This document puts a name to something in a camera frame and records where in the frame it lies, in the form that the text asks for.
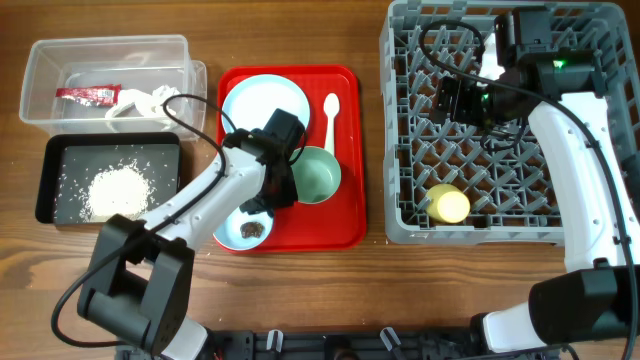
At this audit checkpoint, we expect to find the clear plastic waste bin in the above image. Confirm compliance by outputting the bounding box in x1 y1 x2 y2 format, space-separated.
19 35 207 141

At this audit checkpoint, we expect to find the black waste tray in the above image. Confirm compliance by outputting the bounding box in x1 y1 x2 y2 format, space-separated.
35 132 182 226

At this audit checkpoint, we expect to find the red serving tray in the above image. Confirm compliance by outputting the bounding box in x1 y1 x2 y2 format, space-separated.
218 65 366 254

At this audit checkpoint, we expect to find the white rice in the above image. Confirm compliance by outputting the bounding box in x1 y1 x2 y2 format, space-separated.
52 159 179 225

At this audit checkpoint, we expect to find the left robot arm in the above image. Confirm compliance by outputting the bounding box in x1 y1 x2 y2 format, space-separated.
77 109 305 359

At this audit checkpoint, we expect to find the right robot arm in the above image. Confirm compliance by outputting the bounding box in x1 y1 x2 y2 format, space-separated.
430 6 639 358

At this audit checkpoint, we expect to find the green bowl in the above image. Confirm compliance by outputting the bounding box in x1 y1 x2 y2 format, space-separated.
291 146 342 205

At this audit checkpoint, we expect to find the dark food scrap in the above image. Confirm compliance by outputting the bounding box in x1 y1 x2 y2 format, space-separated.
240 221 265 239

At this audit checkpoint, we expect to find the red snack wrapper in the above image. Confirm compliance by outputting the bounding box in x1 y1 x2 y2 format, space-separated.
55 84 122 107

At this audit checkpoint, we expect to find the white plastic spoon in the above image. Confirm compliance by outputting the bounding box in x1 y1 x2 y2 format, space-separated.
323 93 340 156

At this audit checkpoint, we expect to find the yellow cup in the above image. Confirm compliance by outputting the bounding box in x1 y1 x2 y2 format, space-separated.
426 184 471 224

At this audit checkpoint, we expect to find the light blue bowl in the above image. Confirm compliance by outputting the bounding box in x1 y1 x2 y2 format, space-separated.
214 208 274 251

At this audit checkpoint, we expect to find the light blue plate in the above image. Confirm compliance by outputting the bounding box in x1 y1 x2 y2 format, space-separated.
221 74 311 133

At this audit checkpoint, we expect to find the grey dishwasher rack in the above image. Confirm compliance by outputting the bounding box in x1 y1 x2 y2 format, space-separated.
379 1 639 245

